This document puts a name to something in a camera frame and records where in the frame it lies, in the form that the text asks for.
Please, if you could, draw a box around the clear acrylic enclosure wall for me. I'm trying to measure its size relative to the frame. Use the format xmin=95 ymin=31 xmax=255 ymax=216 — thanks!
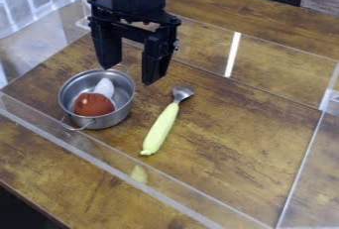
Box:
xmin=0 ymin=0 xmax=339 ymax=229

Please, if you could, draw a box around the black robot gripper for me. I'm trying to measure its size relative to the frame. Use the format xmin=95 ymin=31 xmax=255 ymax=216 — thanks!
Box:
xmin=87 ymin=0 xmax=182 ymax=85

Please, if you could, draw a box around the spoon with yellow-green handle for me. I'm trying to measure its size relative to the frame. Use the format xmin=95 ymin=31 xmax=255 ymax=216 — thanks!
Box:
xmin=140 ymin=85 xmax=195 ymax=156

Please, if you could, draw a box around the small silver pot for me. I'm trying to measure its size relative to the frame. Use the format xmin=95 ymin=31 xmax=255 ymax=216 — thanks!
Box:
xmin=59 ymin=68 xmax=135 ymax=131

